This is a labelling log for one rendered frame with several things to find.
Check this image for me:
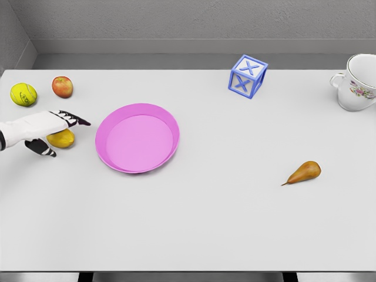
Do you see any yellow lemon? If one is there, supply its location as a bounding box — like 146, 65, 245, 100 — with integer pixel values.
46, 128, 75, 149

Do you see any brown pear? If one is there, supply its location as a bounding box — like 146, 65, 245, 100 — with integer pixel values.
281, 160, 322, 187

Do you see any blue letter block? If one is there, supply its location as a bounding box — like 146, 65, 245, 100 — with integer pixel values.
227, 54, 269, 100

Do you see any yellow tennis ball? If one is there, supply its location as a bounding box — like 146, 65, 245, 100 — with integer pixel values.
9, 82, 38, 107

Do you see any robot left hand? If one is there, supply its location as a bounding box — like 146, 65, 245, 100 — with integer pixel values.
18, 110, 92, 158

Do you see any red apple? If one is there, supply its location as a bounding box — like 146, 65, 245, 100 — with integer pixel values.
51, 76, 74, 99

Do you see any pink plate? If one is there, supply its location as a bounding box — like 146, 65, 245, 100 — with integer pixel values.
95, 102, 180, 174

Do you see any white floral cup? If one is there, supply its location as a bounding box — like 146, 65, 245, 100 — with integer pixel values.
329, 53, 376, 112

